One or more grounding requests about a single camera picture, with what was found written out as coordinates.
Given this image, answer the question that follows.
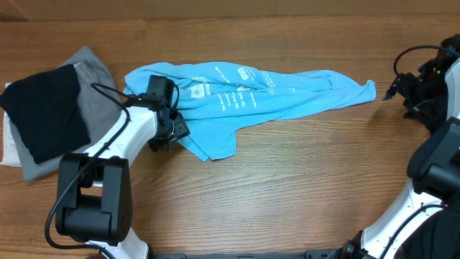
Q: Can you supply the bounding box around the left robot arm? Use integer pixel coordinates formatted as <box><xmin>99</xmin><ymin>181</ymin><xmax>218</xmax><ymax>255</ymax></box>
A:
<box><xmin>45</xmin><ymin>76</ymin><xmax>190</xmax><ymax>259</ymax></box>

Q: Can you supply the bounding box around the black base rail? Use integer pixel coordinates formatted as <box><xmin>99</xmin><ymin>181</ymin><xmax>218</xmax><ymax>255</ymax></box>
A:
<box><xmin>152</xmin><ymin>249</ymin><xmax>341</xmax><ymax>259</ymax></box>

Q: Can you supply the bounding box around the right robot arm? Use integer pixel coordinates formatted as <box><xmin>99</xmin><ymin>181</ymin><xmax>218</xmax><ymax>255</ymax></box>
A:
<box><xmin>319</xmin><ymin>55</ymin><xmax>459</xmax><ymax>258</ymax></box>

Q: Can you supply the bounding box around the light blue printed t-shirt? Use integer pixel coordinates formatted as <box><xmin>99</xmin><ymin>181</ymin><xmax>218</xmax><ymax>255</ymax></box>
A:
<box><xmin>124</xmin><ymin>62</ymin><xmax>376</xmax><ymax>161</ymax></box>

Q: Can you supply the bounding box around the white folded garment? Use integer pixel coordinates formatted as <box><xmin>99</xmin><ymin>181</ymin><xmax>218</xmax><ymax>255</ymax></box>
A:
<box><xmin>0</xmin><ymin>83</ymin><xmax>22</xmax><ymax>168</ymax></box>

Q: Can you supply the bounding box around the black garment at right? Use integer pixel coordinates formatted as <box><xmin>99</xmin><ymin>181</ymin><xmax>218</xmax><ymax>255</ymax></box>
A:
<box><xmin>402</xmin><ymin>34</ymin><xmax>460</xmax><ymax>259</ymax></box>

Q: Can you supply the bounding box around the black folded garment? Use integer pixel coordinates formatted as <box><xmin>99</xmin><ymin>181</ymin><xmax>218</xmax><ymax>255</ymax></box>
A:
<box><xmin>1</xmin><ymin>65</ymin><xmax>91</xmax><ymax>164</ymax></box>

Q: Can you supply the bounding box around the grey folded garment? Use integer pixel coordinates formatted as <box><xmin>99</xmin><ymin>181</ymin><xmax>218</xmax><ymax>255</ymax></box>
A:
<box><xmin>9</xmin><ymin>46</ymin><xmax>121</xmax><ymax>182</ymax></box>

